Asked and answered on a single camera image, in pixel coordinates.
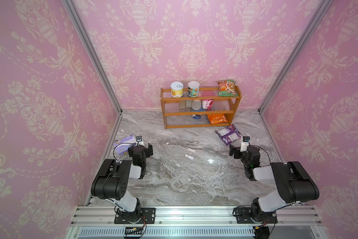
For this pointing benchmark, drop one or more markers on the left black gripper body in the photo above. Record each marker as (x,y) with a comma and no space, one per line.
(147,152)

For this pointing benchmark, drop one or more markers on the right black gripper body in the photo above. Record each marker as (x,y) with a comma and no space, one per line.
(238,154)

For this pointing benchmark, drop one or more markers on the white red usb drive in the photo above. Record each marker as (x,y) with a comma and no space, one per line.
(189,156)

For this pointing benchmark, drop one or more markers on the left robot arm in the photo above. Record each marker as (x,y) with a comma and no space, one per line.
(111,183)

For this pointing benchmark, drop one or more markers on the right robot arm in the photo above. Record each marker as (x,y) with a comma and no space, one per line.
(293,185)

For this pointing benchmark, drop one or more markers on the lavender tissue box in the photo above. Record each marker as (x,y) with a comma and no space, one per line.
(121,146)

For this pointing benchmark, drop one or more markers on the purple snack bag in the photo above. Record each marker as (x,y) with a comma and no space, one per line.
(229,134)

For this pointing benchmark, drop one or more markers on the orange snack bag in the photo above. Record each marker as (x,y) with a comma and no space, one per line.
(217,118)

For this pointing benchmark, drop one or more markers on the wooden shelf rack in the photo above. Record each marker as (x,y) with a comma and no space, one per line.
(189,111)

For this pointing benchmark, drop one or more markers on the pink white cup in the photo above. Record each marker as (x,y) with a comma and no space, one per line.
(206,103)

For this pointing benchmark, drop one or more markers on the white bottle on shelf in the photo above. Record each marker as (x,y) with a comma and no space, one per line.
(196,105)

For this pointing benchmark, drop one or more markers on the green red snack bag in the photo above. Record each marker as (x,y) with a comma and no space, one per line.
(227,88)

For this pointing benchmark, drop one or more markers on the yellow white can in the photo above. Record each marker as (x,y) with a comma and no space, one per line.
(177,89)

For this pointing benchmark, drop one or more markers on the green white can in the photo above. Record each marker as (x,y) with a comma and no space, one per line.
(193,88)

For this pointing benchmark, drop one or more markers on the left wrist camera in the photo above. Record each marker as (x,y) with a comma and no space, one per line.
(139,140)

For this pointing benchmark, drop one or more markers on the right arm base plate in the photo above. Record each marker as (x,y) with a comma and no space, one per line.
(244,215)

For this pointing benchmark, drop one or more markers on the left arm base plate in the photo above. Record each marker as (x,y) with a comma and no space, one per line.
(139,216)

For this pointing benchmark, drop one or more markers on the aluminium front rail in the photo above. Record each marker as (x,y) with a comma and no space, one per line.
(196,222)

